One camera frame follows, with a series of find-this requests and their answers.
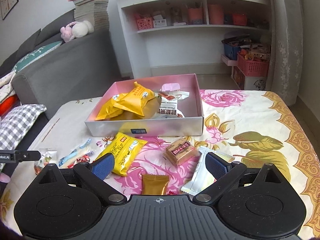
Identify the white cream snack pack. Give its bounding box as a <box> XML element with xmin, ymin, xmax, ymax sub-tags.
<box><xmin>181</xmin><ymin>146</ymin><xmax>235</xmax><ymax>196</ymax></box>

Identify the white blue bread stick pack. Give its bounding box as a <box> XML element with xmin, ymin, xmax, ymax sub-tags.
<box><xmin>58</xmin><ymin>138</ymin><xmax>92</xmax><ymax>168</ymax></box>

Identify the pecan kernel snack pack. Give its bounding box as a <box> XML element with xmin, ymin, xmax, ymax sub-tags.
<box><xmin>34</xmin><ymin>148</ymin><xmax>58</xmax><ymax>175</ymax></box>

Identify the yellow snack pack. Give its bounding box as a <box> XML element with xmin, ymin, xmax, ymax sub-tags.
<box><xmin>113</xmin><ymin>81</ymin><xmax>155</xmax><ymax>116</ymax></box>
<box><xmin>96</xmin><ymin>132</ymin><xmax>147</xmax><ymax>177</ymax></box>

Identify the brown wafer snack pack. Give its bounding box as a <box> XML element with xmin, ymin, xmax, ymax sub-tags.
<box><xmin>164</xmin><ymin>138</ymin><xmax>200</xmax><ymax>166</ymax></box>

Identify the gold snack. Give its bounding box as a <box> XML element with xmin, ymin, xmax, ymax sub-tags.
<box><xmin>142</xmin><ymin>174</ymin><xmax>169</xmax><ymax>195</ymax></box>

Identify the red snack pack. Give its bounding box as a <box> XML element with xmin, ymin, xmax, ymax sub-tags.
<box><xmin>67</xmin><ymin>154</ymin><xmax>90</xmax><ymax>168</ymax></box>

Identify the checkered grey pillow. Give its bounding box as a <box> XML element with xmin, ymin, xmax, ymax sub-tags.
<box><xmin>1</xmin><ymin>104</ymin><xmax>47</xmax><ymax>150</ymax></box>

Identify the floral tablecloth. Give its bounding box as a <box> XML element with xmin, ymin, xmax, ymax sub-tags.
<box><xmin>0</xmin><ymin>89</ymin><xmax>320</xmax><ymax>239</ymax></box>

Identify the pink silver cardboard box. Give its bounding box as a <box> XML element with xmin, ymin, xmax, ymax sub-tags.
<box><xmin>85</xmin><ymin>74</ymin><xmax>204</xmax><ymax>137</ymax></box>

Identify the yellow snack pack in box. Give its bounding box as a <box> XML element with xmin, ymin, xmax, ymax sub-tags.
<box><xmin>113</xmin><ymin>81</ymin><xmax>155</xmax><ymax>116</ymax></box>

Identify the white storage box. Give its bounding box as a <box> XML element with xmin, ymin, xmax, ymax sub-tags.
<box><xmin>231</xmin><ymin>66</ymin><xmax>266</xmax><ymax>90</ymax></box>

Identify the pecan pack in box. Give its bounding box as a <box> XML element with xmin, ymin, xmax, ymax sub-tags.
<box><xmin>152</xmin><ymin>90</ymin><xmax>189</xmax><ymax>119</ymax></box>

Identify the teal cushion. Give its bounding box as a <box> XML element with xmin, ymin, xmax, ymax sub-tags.
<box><xmin>12</xmin><ymin>41</ymin><xmax>62</xmax><ymax>72</ymax></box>

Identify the grey sofa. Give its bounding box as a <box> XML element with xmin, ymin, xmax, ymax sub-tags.
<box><xmin>0</xmin><ymin>8</ymin><xmax>121</xmax><ymax>120</ymax></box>

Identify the pink basket on floor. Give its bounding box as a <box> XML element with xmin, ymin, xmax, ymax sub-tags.
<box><xmin>238</xmin><ymin>53</ymin><xmax>269</xmax><ymax>77</ymax></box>

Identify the blue storage bin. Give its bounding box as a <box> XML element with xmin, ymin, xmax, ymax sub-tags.
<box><xmin>223</xmin><ymin>43</ymin><xmax>241</xmax><ymax>61</ymax></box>

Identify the lace curtain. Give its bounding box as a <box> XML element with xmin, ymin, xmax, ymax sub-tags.
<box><xmin>266</xmin><ymin>0</ymin><xmax>303</xmax><ymax>106</ymax></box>

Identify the plush bunny toy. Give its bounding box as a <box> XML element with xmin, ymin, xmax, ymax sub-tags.
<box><xmin>60</xmin><ymin>20</ymin><xmax>94</xmax><ymax>43</ymax></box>

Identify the red shelf basket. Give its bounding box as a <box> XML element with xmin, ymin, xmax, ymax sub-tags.
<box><xmin>232</xmin><ymin>13</ymin><xmax>247</xmax><ymax>26</ymax></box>

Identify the white bookshelf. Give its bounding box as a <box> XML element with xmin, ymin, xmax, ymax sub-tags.
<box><xmin>116</xmin><ymin>0</ymin><xmax>270</xmax><ymax>78</ymax></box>

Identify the small pink shelf basket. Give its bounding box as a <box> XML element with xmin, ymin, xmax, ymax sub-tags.
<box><xmin>135</xmin><ymin>14</ymin><xmax>153</xmax><ymax>30</ymax></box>

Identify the pink pen holder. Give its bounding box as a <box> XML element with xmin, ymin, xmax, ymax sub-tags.
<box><xmin>188</xmin><ymin>7</ymin><xmax>203</xmax><ymax>25</ymax></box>

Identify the pink cup holder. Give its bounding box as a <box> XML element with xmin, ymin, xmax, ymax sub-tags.
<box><xmin>208</xmin><ymin>4</ymin><xmax>224</xmax><ymax>25</ymax></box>

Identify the stack of books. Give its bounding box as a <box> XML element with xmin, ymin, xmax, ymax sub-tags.
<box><xmin>68</xmin><ymin>0</ymin><xmax>110</xmax><ymax>30</ymax></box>

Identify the wall picture frame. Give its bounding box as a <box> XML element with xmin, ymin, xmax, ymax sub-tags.
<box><xmin>1</xmin><ymin>0</ymin><xmax>18</xmax><ymax>20</ymax></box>

